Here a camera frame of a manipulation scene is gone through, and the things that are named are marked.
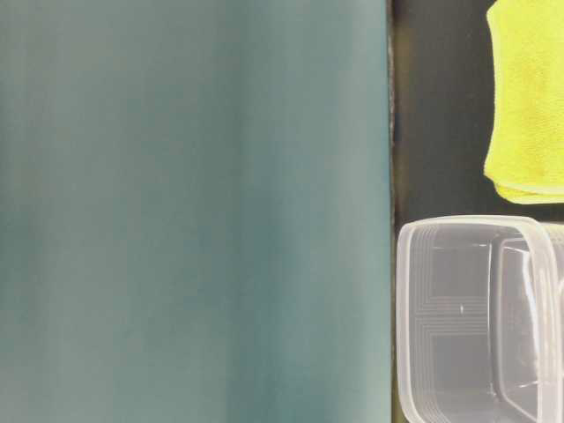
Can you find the teal backdrop curtain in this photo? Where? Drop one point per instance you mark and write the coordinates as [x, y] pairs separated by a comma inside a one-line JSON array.
[[195, 211]]

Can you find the yellow towel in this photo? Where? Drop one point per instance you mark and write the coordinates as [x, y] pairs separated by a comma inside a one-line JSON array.
[[525, 156]]

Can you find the clear plastic container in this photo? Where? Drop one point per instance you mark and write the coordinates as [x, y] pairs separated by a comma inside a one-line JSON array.
[[479, 319]]

